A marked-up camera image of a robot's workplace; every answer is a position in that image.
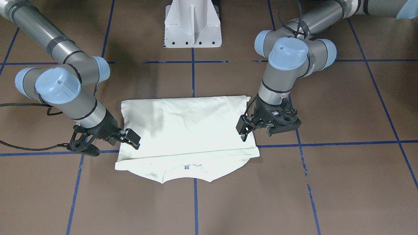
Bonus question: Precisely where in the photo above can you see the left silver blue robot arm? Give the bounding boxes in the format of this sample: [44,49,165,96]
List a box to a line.
[236,0,418,141]

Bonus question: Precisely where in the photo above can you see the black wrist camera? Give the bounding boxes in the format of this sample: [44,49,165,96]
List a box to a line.
[67,125,100,157]
[267,98,302,136]

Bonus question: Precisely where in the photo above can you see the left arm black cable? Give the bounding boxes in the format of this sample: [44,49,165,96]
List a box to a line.
[278,0,311,39]

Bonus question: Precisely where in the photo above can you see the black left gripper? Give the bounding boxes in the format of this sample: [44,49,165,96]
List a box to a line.
[236,96,284,142]

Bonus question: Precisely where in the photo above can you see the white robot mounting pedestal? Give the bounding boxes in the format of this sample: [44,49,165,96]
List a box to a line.
[164,0,222,49]

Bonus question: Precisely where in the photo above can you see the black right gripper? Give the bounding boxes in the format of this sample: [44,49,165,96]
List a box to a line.
[88,110,141,150]

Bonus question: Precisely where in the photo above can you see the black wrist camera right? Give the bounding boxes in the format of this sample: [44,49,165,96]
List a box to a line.
[67,125,100,157]

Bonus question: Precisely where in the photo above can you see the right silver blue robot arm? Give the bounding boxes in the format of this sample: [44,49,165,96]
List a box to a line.
[1,0,140,156]

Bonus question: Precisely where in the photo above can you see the cream long-sleeve cat shirt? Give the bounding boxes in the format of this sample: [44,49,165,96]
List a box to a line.
[115,95,260,183]

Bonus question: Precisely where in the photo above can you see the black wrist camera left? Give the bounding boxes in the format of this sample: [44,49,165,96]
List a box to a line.
[267,98,302,136]

